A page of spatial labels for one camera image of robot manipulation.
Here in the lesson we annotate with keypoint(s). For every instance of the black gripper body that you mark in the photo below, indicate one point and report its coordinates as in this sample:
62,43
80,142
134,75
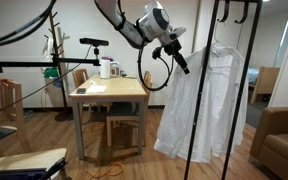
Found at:
174,51

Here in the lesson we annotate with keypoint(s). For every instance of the purple lidded container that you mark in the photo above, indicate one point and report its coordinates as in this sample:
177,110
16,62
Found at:
107,58

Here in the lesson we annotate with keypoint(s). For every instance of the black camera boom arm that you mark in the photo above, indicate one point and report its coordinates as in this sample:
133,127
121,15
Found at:
34,63

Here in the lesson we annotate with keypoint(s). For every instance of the black stereo camera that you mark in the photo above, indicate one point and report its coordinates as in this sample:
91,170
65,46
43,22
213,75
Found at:
94,42

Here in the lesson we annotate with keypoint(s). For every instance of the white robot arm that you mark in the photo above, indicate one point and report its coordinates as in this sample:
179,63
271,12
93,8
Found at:
155,18

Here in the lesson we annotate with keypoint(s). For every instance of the white paper sheet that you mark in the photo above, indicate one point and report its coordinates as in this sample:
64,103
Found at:
95,89

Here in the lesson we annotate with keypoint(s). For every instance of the light wooden dining table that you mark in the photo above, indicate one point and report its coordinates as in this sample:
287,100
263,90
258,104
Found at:
117,88

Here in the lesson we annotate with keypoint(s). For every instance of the brown leather sofa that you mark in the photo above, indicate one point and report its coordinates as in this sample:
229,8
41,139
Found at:
284,146

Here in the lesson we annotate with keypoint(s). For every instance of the wooden bed frame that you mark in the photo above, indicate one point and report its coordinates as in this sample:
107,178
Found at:
267,81

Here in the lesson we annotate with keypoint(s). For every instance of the white shirt hanger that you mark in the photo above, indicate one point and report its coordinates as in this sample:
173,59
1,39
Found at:
220,46

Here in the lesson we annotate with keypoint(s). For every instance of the dark blue black case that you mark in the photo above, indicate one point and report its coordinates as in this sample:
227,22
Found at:
54,168

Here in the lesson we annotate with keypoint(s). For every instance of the white shirt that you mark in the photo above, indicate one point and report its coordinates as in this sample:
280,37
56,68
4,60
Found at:
184,110

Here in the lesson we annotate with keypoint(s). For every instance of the clear plastic bag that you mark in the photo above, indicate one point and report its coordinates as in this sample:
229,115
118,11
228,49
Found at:
47,50

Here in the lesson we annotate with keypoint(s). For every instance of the light blue bedding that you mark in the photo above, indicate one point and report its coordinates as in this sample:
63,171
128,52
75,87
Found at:
253,76

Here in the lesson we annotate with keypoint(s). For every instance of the plain wooden dining chair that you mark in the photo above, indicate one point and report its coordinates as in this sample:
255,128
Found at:
80,77

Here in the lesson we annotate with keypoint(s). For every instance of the light wooden desk top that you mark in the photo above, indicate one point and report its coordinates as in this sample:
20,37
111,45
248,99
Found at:
24,160

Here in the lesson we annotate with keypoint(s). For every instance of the green bag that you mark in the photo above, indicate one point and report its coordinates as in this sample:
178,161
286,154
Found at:
51,72

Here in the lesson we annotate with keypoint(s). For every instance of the wooden chair with dark cushion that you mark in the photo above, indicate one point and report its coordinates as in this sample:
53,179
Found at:
122,110

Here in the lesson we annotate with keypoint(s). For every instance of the black metal clothes rack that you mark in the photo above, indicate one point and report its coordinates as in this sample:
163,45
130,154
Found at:
200,93

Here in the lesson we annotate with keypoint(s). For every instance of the black smartphone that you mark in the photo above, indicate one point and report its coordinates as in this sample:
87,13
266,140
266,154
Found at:
81,91

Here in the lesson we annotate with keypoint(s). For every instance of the blue hanging pouch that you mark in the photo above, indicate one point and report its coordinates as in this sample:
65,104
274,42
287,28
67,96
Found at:
57,82

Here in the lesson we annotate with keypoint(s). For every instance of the wooden coat tree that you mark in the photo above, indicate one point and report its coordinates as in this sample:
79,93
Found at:
53,33

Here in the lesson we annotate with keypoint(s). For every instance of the wooden slatted armchair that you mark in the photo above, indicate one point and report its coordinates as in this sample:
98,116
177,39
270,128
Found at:
19,110

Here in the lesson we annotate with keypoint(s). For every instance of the white kettle jug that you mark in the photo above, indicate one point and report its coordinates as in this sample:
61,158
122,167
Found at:
105,69

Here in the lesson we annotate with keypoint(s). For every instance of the small black table item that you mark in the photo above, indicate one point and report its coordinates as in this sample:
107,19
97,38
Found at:
123,75

